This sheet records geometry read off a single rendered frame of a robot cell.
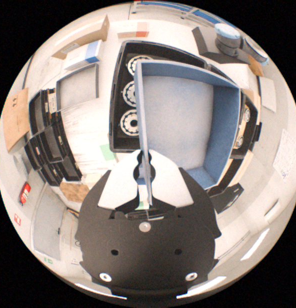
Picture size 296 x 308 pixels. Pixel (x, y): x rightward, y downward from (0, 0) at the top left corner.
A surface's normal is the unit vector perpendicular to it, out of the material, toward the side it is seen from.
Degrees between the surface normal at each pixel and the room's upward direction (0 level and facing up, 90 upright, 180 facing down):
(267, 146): 90
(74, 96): 0
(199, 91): 1
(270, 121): 90
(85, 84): 0
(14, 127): 79
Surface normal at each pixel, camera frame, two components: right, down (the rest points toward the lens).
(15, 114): 1.00, 0.00
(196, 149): 0.18, 0.52
